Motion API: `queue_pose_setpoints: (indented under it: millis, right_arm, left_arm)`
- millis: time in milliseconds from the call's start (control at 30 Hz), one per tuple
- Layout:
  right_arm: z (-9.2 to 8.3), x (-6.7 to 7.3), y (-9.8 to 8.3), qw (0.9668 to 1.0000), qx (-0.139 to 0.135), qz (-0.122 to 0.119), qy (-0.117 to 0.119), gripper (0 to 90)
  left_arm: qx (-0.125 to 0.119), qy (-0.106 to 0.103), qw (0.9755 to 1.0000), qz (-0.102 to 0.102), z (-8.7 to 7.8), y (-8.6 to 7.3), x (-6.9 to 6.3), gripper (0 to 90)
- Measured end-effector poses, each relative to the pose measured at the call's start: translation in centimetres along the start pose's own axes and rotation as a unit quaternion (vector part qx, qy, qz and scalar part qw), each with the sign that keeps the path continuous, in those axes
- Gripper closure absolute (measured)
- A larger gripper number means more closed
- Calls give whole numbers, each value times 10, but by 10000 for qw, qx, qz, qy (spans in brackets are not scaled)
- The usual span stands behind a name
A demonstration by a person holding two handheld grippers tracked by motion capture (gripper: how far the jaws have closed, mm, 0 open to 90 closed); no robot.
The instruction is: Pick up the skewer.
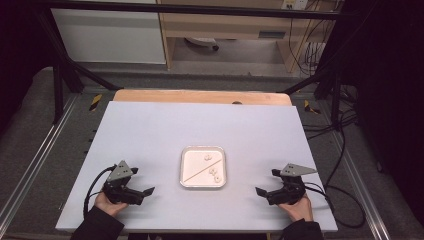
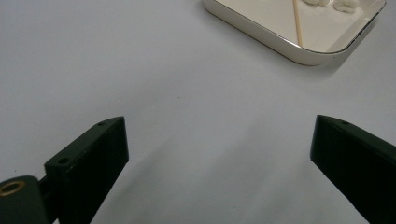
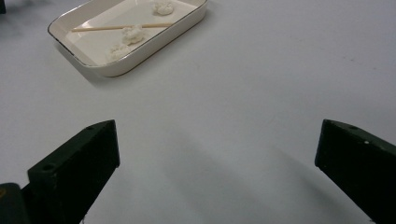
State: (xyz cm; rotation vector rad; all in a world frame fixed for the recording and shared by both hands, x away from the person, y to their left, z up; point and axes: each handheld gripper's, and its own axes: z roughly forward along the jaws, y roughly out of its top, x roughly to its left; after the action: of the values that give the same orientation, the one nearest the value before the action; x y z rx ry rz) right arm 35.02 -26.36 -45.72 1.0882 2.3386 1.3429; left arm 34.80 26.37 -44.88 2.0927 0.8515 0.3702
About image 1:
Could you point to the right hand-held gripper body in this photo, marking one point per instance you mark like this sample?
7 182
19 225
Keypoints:
290 193

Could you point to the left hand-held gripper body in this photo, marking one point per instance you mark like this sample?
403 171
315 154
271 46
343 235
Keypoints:
120 191

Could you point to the square metal tray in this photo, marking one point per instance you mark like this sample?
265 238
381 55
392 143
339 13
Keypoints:
196 166

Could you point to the thin wooden skewer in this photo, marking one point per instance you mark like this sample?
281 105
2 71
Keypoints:
200 172

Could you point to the person's left hand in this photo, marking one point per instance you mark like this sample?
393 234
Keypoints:
108 207

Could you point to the person's right hand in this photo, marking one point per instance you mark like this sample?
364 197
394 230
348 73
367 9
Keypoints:
301 210

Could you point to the yellow black floor tape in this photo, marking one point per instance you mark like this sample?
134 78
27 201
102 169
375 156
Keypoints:
95 102
311 107

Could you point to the wooden table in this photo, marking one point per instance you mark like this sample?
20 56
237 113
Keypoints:
200 96

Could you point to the dark curtain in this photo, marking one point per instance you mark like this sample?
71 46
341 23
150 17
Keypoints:
20 60
393 100

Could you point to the white cabinet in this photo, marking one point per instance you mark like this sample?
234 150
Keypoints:
106 36

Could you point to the white chair base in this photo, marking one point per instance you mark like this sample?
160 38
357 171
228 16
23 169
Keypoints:
201 41

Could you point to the light wooden desk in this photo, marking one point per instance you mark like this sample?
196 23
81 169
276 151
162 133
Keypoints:
230 25

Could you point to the white power strip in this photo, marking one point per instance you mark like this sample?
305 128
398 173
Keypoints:
295 4

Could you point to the aluminium floor rail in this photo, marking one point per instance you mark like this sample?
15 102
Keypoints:
36 156
360 186

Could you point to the black metal frame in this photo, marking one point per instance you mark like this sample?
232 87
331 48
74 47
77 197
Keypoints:
186 9

